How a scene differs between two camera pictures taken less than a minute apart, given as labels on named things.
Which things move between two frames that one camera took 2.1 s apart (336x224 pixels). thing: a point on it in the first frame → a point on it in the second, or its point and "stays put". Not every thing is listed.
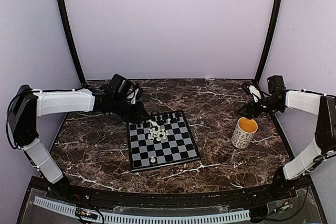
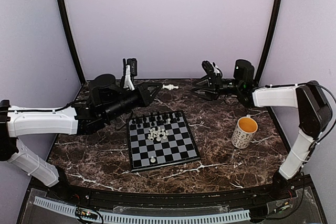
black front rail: (207, 199) stays put
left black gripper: (138, 114) → (147, 97)
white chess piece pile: (157, 134) stays put
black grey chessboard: (160, 140) stays put
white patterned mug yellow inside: (243, 132) stays put
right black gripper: (250, 106) → (212, 92)
